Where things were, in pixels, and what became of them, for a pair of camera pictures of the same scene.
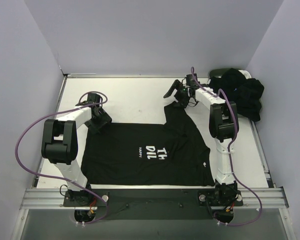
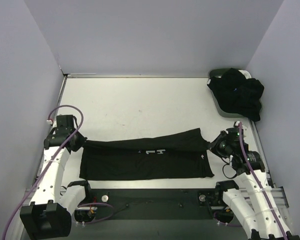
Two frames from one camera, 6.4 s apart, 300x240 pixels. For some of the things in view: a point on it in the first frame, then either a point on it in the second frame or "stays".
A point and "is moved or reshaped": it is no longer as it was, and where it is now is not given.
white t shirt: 246,73 stays
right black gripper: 181,92 to 215,143
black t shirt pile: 247,92 stays
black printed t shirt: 172,153 is moved or reshaped
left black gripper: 100,120 to 78,138
